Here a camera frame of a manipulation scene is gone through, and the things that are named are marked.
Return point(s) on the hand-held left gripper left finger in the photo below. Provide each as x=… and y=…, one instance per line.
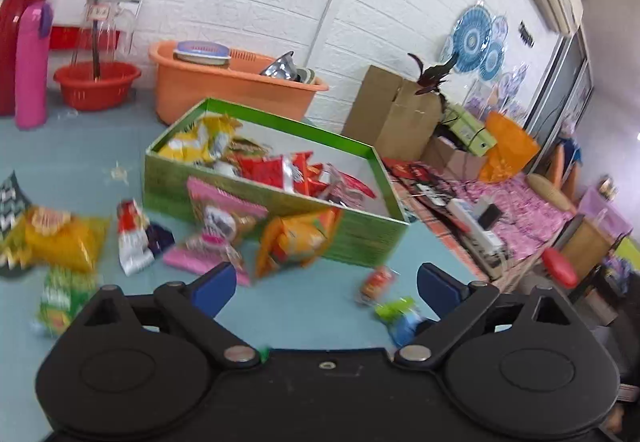
x=217, y=284

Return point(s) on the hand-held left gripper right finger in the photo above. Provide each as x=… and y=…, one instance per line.
x=437, y=284

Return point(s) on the blue green snack packet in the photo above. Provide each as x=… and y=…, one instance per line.
x=400, y=317

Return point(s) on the small red snack packet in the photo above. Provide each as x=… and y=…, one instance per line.
x=377, y=283

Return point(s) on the pink snack packet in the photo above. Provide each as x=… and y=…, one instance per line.
x=220, y=222

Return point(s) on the dark blue small packet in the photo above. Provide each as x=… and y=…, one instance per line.
x=161, y=238

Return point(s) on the green cardboard box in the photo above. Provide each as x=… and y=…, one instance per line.
x=365, y=232

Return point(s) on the orange snack packet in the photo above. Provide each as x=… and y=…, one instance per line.
x=295, y=239

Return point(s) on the red white snack packet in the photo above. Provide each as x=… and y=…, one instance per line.
x=132, y=232

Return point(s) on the large red snack packet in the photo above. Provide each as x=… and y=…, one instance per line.
x=265, y=170

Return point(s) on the clear red snack packet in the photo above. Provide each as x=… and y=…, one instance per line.
x=350, y=187

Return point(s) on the yellow chips packet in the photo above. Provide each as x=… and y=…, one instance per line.
x=195, y=140

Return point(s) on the green pea snack packet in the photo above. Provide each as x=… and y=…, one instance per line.
x=60, y=299

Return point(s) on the yellow snack packet red label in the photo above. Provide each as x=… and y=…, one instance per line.
x=65, y=237

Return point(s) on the checkered cloth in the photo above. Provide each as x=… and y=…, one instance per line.
x=440, y=234

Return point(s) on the white power strip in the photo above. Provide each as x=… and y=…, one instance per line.
x=470, y=224

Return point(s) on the black adapter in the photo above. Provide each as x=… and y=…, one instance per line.
x=490, y=216

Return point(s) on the teal printed tablecloth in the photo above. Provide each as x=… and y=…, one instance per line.
x=310, y=312

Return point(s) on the red printed booklet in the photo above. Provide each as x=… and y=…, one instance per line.
x=415, y=175

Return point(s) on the pink patterned cloth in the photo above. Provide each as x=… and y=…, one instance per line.
x=530, y=217

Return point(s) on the red oval object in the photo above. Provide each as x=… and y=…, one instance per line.
x=560, y=267

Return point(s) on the small cardboard box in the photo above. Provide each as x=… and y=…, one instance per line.
x=450, y=160

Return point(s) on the tan cushion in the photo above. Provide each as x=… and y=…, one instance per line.
x=550, y=192

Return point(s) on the orange bag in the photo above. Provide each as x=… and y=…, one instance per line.
x=510, y=147

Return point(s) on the small green box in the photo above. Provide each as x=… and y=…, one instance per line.
x=472, y=132

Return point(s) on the large cardboard box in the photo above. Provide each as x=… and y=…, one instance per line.
x=390, y=112

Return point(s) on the blue orange doll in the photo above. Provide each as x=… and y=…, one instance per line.
x=570, y=157

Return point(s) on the orange basin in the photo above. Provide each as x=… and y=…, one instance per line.
x=225, y=90

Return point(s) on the dark red plant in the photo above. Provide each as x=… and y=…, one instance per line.
x=430, y=77

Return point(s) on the metal bowl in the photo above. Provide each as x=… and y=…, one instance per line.
x=280, y=67

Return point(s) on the red basin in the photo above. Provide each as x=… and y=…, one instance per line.
x=95, y=90

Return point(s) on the small blue round decoration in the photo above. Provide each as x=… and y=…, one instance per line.
x=492, y=60

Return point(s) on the blue lid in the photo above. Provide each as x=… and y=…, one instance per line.
x=200, y=51

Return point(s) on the large blue round decoration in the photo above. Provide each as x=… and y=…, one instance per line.
x=470, y=40

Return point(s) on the glass pitcher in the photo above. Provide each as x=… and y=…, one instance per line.
x=107, y=37

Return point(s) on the pink bottle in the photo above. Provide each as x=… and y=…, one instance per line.
x=32, y=72

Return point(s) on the red thermos jug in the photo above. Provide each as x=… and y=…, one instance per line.
x=15, y=37

